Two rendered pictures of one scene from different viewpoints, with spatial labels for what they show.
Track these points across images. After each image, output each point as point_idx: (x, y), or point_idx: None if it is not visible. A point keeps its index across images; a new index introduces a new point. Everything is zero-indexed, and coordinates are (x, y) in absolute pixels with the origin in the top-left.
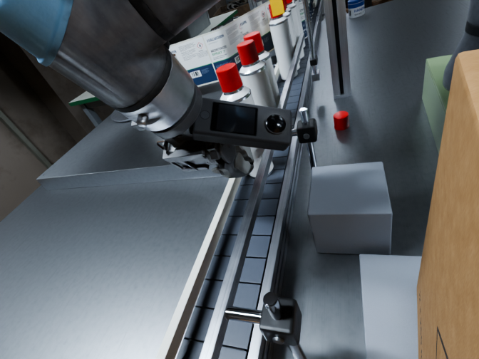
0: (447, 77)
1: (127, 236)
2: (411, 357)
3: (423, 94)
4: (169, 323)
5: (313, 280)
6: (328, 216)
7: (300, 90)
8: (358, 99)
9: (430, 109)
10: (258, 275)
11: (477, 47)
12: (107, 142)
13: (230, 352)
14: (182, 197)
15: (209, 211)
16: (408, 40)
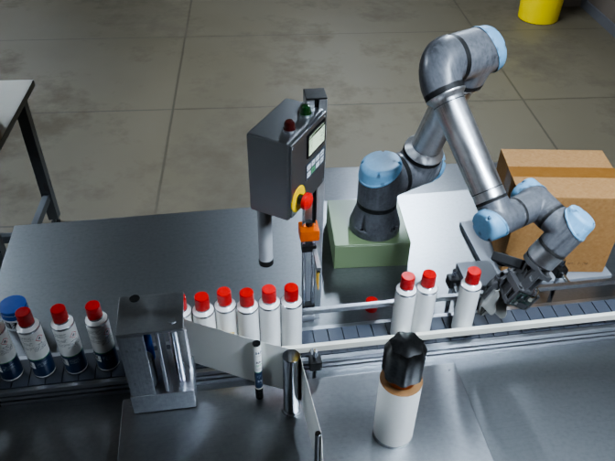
0: (383, 236)
1: (550, 432)
2: None
3: (336, 264)
4: (575, 359)
5: (512, 305)
6: None
7: (330, 328)
8: (325, 302)
9: (367, 260)
10: (534, 308)
11: (390, 216)
12: None
13: (569, 308)
14: (490, 404)
15: (494, 372)
16: (200, 273)
